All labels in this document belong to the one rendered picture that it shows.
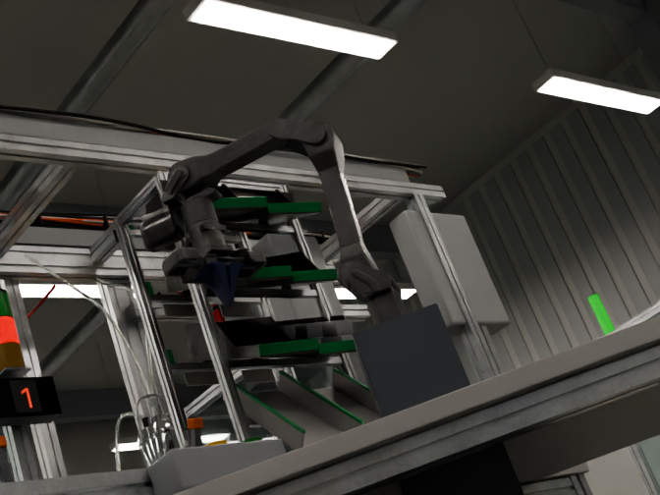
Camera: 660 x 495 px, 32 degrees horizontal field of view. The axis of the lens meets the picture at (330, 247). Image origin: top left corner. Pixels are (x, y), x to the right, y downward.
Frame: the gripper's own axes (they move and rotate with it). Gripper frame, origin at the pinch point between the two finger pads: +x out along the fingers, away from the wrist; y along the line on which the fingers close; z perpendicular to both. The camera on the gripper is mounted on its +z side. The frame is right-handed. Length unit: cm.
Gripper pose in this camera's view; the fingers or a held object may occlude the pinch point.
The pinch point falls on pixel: (223, 289)
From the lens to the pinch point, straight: 196.3
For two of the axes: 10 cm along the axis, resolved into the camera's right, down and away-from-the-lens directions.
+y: -7.3, -0.4, -6.9
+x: 3.3, 8.6, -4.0
